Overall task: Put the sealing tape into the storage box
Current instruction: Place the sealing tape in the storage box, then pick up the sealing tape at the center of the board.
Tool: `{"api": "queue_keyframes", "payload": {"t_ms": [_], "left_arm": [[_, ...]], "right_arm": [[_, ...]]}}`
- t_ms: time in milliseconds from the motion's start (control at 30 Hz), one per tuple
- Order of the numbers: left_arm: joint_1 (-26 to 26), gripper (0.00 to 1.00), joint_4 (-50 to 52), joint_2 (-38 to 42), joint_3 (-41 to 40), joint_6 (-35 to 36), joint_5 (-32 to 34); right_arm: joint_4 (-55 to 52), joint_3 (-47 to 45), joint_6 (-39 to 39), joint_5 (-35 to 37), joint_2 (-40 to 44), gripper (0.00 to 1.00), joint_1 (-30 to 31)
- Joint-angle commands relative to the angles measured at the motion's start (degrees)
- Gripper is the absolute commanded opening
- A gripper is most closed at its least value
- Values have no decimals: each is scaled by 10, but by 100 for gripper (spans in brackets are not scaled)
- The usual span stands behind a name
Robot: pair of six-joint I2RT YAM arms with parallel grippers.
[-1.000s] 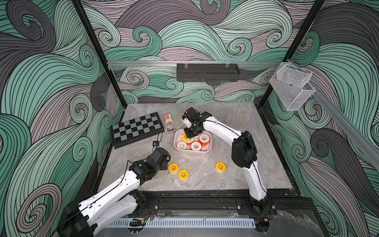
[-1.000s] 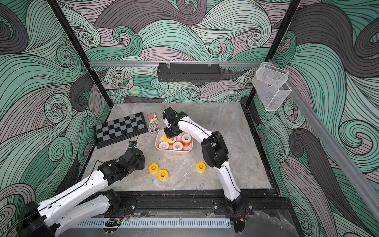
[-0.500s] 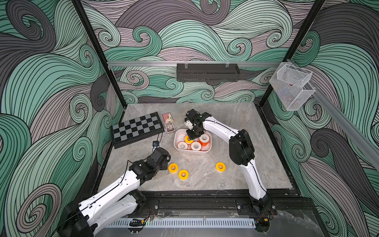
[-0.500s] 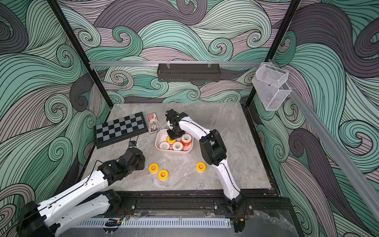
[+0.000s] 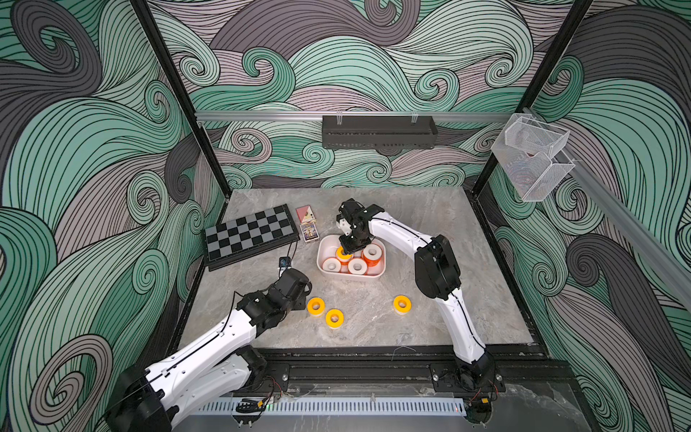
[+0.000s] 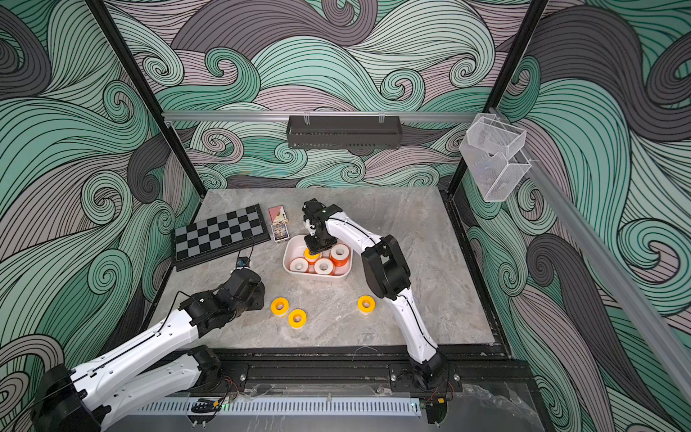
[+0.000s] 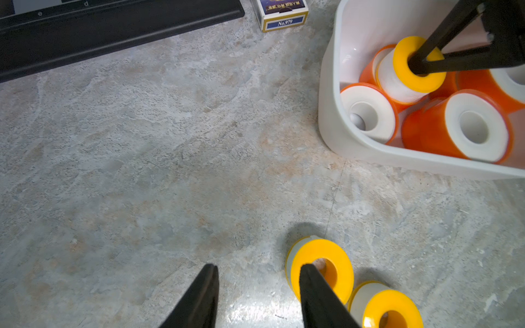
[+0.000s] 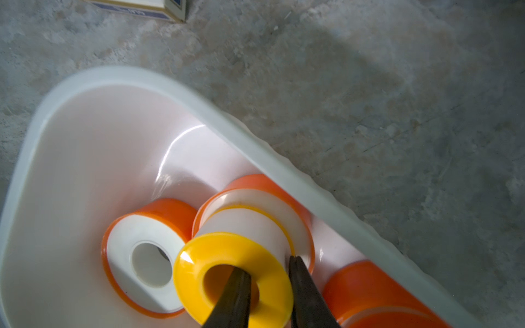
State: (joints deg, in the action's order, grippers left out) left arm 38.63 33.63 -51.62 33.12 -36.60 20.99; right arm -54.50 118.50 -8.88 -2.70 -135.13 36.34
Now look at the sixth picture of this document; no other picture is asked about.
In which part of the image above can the yellow tape roll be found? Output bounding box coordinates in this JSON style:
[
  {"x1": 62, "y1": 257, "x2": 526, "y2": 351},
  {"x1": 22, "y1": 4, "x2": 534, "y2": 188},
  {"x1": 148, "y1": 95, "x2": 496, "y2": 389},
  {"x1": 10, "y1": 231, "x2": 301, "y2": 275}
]
[
  {"x1": 303, "y1": 248, "x2": 322, "y2": 264},
  {"x1": 289, "y1": 309, "x2": 308, "y2": 329},
  {"x1": 270, "y1": 297, "x2": 291, "y2": 317},
  {"x1": 357, "y1": 295, "x2": 376, "y2": 315}
]

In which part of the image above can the orange tape roll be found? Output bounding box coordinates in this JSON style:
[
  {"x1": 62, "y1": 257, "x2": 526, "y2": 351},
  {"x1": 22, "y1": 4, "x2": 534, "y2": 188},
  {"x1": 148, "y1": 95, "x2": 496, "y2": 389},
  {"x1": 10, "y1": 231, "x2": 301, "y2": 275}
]
[
  {"x1": 313, "y1": 257, "x2": 336, "y2": 275},
  {"x1": 329, "y1": 243, "x2": 351, "y2": 267},
  {"x1": 288, "y1": 257, "x2": 310, "y2": 274}
]

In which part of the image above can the white storage box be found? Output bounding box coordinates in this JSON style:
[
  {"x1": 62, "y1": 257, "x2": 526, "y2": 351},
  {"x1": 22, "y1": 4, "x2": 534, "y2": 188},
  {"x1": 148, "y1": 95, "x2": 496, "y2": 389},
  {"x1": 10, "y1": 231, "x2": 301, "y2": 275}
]
[{"x1": 283, "y1": 235, "x2": 354, "y2": 281}]

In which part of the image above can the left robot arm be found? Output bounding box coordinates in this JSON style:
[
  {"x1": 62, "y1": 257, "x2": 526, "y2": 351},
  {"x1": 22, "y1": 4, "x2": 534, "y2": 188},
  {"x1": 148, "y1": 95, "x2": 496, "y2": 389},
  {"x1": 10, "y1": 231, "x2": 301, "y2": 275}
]
[{"x1": 30, "y1": 268, "x2": 266, "y2": 431}]

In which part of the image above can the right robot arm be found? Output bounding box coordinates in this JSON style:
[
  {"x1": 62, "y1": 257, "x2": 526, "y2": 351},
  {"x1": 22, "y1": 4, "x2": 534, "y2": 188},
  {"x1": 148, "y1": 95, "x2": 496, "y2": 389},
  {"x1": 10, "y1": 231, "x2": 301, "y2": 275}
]
[{"x1": 302, "y1": 198, "x2": 448, "y2": 392}]

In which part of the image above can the blue playing card box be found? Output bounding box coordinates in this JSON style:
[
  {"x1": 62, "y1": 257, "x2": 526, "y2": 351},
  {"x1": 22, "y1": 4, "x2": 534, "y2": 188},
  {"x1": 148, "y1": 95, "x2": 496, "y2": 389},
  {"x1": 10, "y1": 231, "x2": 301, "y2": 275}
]
[{"x1": 272, "y1": 221, "x2": 290, "y2": 242}]

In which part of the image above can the red playing card box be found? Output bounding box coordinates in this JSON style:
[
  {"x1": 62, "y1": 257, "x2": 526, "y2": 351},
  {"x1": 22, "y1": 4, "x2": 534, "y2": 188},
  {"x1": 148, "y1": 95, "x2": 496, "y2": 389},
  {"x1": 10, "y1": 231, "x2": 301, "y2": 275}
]
[{"x1": 268, "y1": 205, "x2": 288, "y2": 224}]

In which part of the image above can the clear acrylic box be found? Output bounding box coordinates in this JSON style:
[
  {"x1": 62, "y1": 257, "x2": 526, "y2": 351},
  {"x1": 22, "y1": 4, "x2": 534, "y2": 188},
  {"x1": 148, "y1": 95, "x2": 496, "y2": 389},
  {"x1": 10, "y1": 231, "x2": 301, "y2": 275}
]
[{"x1": 460, "y1": 113, "x2": 532, "y2": 203}]

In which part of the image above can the black grey chessboard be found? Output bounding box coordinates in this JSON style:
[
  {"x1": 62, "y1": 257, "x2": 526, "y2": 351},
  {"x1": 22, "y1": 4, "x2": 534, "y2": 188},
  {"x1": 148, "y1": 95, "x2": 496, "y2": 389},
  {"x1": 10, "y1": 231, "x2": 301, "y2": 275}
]
[{"x1": 172, "y1": 204, "x2": 271, "y2": 271}]

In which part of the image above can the black wall shelf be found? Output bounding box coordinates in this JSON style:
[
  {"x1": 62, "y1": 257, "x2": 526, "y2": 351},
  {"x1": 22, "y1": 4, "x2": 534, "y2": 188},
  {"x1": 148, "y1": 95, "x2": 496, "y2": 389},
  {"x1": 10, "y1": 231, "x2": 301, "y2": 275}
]
[{"x1": 286, "y1": 115, "x2": 403, "y2": 153}]

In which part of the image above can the white slotted cable duct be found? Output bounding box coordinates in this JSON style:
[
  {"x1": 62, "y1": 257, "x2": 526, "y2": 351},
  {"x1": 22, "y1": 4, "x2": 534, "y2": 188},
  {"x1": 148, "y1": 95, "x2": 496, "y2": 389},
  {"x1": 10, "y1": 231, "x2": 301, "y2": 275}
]
[{"x1": 135, "y1": 396, "x2": 422, "y2": 418}]

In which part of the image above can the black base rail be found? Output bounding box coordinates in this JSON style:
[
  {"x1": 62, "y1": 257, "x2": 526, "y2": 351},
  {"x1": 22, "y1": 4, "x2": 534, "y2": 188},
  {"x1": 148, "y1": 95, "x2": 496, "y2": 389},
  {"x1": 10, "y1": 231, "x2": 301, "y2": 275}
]
[{"x1": 212, "y1": 344, "x2": 536, "y2": 395}]

